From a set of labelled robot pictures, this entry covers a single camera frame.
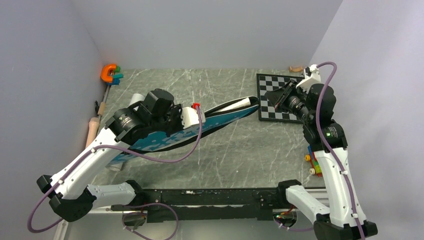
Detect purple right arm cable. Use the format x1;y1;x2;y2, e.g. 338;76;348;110
274;61;367;240

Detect white shuttlecock tube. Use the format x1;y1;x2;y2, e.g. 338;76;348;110
106;93;145;172

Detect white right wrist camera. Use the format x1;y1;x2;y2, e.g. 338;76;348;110
295;64;322;92

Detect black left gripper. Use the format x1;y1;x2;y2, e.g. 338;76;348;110
150;103;190;138

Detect beige handle tool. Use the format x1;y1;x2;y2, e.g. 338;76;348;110
85;117;100;147

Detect blue racket bag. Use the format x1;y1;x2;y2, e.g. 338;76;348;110
107;96;261;166

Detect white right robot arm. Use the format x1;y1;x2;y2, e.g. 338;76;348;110
265;82;378;240

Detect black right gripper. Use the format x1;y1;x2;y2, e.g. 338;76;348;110
264;79;314;124

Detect black white chessboard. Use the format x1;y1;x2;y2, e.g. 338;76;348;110
256;73;304;124

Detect colourful brick toy car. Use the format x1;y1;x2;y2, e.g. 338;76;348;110
304;145;323;178

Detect wooden arch block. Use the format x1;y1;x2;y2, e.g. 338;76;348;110
288;66;304;73

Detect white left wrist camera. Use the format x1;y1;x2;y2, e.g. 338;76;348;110
180;103;206;130

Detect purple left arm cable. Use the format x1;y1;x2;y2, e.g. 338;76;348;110
27;104;204;240

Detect orange C-shaped toy block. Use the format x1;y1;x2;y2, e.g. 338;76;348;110
100;63;118;83

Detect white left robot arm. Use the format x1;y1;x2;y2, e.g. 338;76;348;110
37;88;202;222

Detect black base frame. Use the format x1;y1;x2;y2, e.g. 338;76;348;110
111;187;293;223

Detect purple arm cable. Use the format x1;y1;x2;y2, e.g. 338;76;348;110
274;61;367;240
27;104;204;240

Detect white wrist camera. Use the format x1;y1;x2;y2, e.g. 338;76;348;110
295;64;322;92
180;103;206;130

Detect green blue toy blocks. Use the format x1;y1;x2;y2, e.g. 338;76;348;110
109;65;124;86

